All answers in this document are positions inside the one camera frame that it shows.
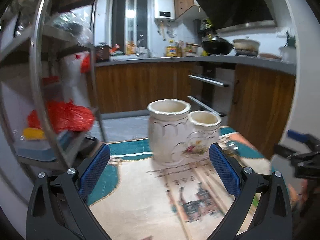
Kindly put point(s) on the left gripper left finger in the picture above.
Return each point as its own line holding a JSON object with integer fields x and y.
{"x": 57, "y": 207}

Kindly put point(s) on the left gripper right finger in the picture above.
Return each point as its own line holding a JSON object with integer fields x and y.
{"x": 272, "y": 218}

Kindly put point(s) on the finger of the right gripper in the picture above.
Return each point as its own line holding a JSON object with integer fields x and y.
{"x": 300, "y": 137}
{"x": 284, "y": 152}

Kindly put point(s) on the printed horse table mat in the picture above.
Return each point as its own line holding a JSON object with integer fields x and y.
{"x": 136, "y": 198}

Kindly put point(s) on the red plastic bag lower shelf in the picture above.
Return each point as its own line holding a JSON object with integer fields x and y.
{"x": 68, "y": 116}

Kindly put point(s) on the built-in oven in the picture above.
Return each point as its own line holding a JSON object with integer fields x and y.
{"x": 212, "y": 86}

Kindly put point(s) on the white ceramic double utensil holder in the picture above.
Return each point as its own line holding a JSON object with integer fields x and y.
{"x": 176, "y": 132}

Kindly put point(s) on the white cooking pot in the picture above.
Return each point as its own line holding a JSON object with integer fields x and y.
{"x": 246, "y": 47}

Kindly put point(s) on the black wok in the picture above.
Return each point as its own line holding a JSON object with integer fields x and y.
{"x": 217, "y": 46}

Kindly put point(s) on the yellow tin can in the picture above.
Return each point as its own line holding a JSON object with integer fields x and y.
{"x": 171, "y": 51}

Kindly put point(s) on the black range hood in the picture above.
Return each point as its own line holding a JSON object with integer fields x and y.
{"x": 233, "y": 15}

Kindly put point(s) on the red bag hanging upper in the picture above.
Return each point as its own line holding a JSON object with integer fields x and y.
{"x": 84, "y": 60}

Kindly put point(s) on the dark rice cooker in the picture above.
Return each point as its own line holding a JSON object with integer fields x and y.
{"x": 102, "y": 52}

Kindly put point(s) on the stainless steel shelf rack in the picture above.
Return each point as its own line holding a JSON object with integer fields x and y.
{"x": 37, "y": 65}

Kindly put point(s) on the white water heater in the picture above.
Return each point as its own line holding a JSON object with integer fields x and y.
{"x": 164, "y": 9}

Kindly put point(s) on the clear plastic bag on shelf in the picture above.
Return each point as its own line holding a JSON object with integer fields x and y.
{"x": 78, "y": 26}

